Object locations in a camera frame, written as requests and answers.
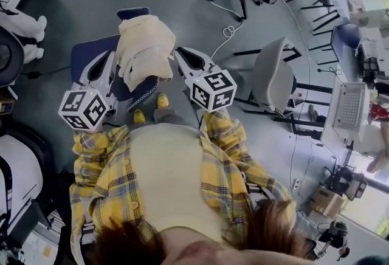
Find person's right yellow shoe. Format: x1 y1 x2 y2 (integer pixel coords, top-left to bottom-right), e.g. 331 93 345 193
155 93 170 110

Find person's torso in cream top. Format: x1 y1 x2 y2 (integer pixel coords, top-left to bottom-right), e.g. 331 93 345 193
129 123 225 243

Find person's yellow shoe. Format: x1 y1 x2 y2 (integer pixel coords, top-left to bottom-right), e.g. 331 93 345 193
133 109 147 125
155 93 170 110

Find blue padded chair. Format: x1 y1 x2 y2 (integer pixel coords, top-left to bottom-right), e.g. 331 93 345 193
70 7 160 113

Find person's right forearm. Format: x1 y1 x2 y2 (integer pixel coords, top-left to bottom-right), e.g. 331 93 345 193
201 109 247 166

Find person's left forearm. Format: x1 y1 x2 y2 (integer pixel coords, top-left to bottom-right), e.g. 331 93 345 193
72 127 111 169

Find black table frame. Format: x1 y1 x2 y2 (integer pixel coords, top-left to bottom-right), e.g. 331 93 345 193
300 3 342 34

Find white perforated panel stand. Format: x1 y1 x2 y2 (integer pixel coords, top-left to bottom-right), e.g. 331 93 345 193
320 81 370 154

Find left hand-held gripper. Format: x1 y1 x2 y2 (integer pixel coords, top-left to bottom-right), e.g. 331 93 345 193
58 50 118 133

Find person's right leg grey trousers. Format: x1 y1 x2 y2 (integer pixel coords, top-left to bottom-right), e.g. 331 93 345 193
153 106 191 127

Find light grey shell chair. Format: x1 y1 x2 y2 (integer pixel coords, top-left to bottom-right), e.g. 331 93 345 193
251 36 296 119

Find white machine housing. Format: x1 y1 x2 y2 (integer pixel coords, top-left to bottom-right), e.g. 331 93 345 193
0 132 46 236

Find black headset device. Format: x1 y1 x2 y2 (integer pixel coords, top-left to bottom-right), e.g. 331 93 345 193
318 220 349 249

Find blue chair with black frame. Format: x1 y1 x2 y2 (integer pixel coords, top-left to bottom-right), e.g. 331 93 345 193
330 22 365 64

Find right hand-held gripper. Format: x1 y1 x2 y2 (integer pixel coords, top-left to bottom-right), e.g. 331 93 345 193
173 46 238 114

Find cream clothing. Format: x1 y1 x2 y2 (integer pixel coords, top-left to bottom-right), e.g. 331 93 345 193
115 14 177 93

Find person's left yellow shoe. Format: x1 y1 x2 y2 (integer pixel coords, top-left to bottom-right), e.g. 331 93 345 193
133 109 147 125

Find black floor cable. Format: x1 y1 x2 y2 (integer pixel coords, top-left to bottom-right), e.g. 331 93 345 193
20 64 72 80

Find cardboard box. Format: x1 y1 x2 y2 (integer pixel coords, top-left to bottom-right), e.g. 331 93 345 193
309 185 348 219

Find black round machine base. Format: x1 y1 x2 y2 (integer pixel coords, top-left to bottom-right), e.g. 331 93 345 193
0 26 26 89

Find white floor cable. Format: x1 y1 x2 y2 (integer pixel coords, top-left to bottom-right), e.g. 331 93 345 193
207 0 245 60

